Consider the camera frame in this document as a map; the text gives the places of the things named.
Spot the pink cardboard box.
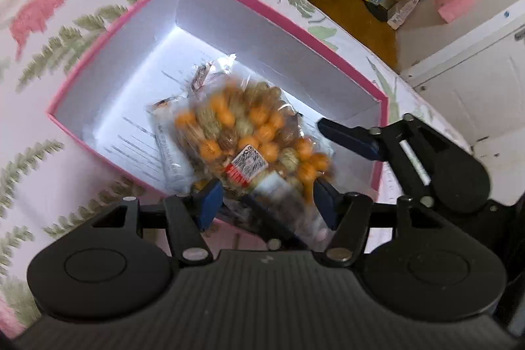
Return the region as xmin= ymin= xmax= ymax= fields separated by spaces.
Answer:
xmin=46 ymin=0 xmax=390 ymax=208

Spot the white snack packet brown print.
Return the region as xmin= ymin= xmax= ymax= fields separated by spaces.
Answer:
xmin=190 ymin=54 xmax=237 ymax=93

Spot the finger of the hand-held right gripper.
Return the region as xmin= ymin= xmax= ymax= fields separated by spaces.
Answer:
xmin=240 ymin=195 xmax=313 ymax=251
xmin=317 ymin=113 xmax=469 ymax=208

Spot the white cabinet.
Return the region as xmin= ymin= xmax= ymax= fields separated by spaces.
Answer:
xmin=386 ymin=0 xmax=525 ymax=156

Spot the floral pink blanket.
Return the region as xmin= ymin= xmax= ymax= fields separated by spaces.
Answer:
xmin=0 ymin=0 xmax=477 ymax=336

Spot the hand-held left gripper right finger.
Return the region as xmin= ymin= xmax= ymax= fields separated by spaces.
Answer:
xmin=313 ymin=177 xmax=443 ymax=267

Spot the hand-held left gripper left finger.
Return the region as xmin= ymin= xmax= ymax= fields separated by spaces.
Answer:
xmin=91 ymin=179 xmax=225 ymax=267

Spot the silver white snack packet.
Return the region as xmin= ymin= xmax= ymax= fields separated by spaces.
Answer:
xmin=147 ymin=99 xmax=194 ymax=193

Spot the clear bag of orange nuts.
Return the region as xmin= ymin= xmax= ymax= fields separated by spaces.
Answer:
xmin=174 ymin=77 xmax=336 ymax=249

